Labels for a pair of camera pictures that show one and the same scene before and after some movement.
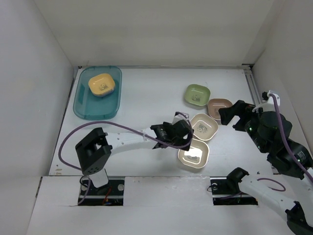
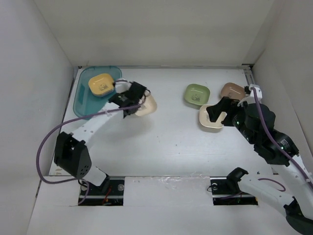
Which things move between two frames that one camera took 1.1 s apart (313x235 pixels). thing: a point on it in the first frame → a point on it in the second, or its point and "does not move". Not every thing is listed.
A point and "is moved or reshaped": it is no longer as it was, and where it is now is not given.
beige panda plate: [205, 127] is moved or reshaped
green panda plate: [197, 94] does not move
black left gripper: [184, 142] → [122, 94]
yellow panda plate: [101, 84] does not move
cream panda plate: [198, 155] → [148, 106]
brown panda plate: [214, 104] is moved or reshaped
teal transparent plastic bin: [87, 106] does not move
